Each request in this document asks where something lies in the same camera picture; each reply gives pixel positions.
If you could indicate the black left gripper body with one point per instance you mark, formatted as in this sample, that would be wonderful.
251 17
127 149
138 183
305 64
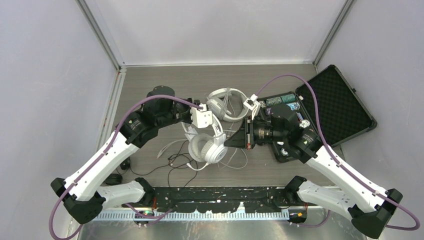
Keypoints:
182 112

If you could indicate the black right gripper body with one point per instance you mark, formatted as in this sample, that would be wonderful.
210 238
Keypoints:
264 131

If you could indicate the small white headphones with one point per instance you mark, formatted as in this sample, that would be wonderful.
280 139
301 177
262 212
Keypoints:
204 148

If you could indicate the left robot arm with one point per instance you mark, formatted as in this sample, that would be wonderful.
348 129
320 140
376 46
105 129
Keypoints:
83 194

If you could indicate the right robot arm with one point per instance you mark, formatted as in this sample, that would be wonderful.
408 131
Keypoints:
367 205

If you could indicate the black on-ear headphones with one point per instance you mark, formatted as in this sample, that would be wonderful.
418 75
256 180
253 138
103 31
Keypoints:
116 178

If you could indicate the black poker chip case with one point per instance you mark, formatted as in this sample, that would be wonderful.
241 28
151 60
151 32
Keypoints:
342 114

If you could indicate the white five poker chip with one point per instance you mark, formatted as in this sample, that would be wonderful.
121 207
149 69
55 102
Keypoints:
284 152

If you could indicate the blue poker chip row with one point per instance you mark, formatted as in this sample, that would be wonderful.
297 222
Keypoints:
288 99

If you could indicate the white ten poker chip stack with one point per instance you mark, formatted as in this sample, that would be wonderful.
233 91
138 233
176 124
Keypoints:
305 124

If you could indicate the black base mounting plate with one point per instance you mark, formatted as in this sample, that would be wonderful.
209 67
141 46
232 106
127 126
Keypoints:
254 199

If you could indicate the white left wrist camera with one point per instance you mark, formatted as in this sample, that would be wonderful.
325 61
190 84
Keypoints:
201 117

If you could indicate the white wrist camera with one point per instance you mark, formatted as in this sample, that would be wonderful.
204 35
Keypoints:
201 117
253 105

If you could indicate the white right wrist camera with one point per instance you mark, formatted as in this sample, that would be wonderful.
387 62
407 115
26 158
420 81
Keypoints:
253 105

